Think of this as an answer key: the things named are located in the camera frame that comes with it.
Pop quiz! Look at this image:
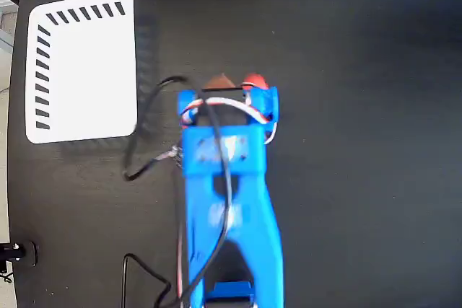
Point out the red turtle toy gold shell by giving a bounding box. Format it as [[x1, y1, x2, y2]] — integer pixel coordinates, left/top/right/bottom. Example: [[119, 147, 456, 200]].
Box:
[[242, 72, 270, 91]]

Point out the white slotted tray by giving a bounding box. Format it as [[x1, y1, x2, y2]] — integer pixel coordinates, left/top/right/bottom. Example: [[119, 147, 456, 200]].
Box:
[[24, 0, 140, 145]]

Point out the black stand clamp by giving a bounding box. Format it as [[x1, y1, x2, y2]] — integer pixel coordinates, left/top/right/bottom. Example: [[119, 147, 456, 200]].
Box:
[[0, 241, 40, 283]]

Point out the red white black servo wire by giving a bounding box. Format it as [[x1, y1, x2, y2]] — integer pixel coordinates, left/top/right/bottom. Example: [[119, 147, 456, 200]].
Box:
[[179, 96, 279, 145]]

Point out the black camera cable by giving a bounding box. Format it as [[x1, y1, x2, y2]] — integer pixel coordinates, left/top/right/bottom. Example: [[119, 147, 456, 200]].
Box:
[[121, 75, 234, 308]]

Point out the camera circuit board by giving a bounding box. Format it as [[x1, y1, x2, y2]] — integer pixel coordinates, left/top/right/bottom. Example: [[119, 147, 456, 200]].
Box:
[[155, 144, 186, 171]]

